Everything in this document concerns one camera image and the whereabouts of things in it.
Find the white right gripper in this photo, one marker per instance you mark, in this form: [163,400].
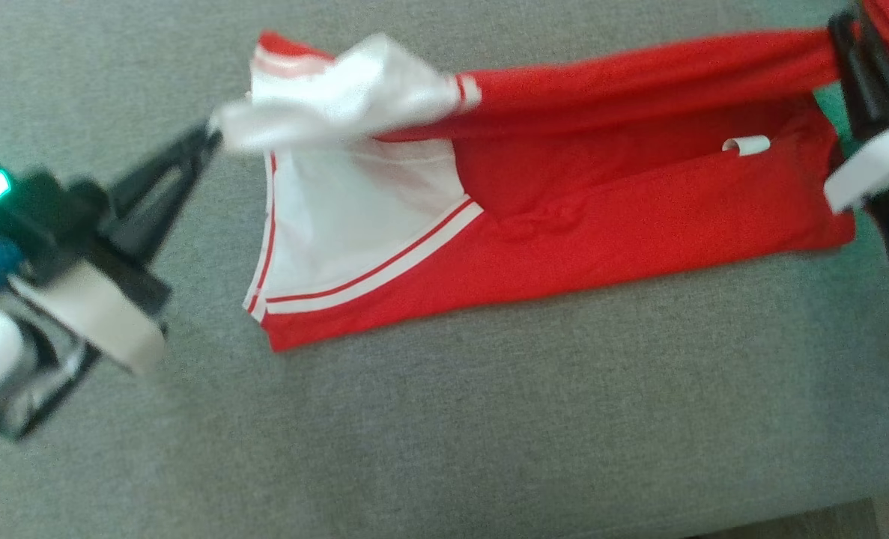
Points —
[875,168]

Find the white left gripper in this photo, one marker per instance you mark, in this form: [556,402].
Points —
[92,314]

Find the red and white sports shorts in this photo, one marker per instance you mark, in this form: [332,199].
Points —
[601,224]

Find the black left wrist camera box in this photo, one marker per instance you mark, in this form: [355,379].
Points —
[40,209]

